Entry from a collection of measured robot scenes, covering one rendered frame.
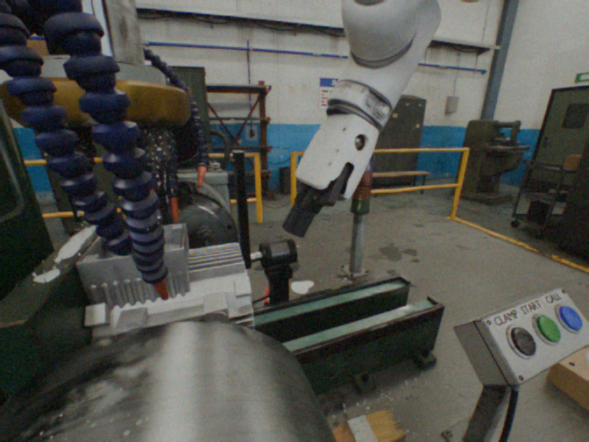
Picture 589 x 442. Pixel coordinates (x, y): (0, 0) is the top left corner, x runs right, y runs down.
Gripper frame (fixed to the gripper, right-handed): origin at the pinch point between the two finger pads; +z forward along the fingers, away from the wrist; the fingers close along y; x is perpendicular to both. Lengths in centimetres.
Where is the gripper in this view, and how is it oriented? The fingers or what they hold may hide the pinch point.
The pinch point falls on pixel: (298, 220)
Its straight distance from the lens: 36.5
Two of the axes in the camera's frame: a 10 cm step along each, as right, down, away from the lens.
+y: -3.6, -3.2, 8.8
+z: -4.7, 8.8, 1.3
